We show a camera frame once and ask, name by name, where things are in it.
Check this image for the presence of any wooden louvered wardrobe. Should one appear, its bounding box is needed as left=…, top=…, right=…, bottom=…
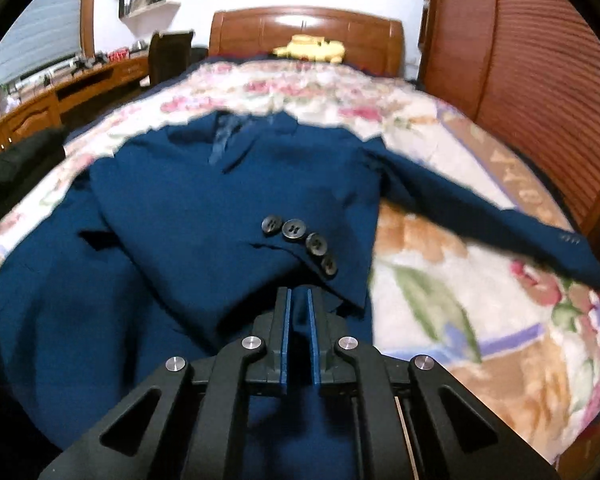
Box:
left=417, top=0, right=600, bottom=261

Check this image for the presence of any black cloth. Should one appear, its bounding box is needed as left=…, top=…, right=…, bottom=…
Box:
left=0, top=127, right=68, bottom=241

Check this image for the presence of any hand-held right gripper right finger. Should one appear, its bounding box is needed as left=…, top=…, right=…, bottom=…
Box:
left=306, top=286, right=563, bottom=480

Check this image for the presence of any dark brown chair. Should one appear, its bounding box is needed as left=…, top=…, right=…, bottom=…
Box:
left=147, top=30, right=196, bottom=87

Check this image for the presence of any grey window blind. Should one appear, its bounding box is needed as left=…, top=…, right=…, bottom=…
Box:
left=0, top=0, right=88, bottom=91

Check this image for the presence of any yellow plush toy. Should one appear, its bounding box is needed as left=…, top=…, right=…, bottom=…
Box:
left=271, top=34, right=348, bottom=65

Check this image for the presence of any floral blanket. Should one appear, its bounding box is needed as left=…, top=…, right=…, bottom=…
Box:
left=0, top=59, right=600, bottom=461

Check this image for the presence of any navy blue suit jacket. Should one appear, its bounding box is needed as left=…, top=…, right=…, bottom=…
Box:
left=0, top=109, right=600, bottom=480

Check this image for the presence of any wooden desk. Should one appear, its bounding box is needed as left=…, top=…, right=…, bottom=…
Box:
left=0, top=52, right=151, bottom=161

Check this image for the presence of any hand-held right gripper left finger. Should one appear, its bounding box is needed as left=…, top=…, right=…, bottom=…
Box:
left=37, top=286, right=294, bottom=480

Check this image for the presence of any wooden bed headboard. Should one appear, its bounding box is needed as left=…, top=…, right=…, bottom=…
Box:
left=209, top=7, right=406, bottom=78

